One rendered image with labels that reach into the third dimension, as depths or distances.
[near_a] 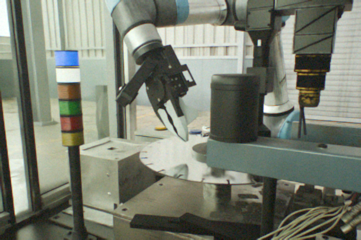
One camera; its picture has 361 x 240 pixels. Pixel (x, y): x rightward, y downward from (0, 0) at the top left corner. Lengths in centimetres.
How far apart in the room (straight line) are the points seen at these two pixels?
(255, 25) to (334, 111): 597
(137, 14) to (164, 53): 10
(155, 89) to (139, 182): 32
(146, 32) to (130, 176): 37
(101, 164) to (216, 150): 46
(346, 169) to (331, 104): 616
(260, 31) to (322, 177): 33
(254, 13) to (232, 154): 32
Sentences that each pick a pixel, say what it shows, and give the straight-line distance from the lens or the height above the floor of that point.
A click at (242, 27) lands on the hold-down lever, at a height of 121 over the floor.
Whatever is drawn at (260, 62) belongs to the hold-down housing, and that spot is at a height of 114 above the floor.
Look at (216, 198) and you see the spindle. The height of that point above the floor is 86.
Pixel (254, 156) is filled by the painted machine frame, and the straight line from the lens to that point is 37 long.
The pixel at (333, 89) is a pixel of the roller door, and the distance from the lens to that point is 649.
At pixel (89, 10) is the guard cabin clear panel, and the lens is 99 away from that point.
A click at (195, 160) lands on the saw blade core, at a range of 59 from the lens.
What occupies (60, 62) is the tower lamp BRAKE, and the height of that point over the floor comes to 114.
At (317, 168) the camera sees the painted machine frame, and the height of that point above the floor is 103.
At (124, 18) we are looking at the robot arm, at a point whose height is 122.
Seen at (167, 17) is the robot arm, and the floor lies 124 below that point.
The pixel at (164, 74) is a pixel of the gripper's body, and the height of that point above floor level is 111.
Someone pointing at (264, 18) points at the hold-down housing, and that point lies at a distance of 60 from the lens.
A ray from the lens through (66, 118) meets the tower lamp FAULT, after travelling 64.
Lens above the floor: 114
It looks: 12 degrees down
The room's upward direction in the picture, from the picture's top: straight up
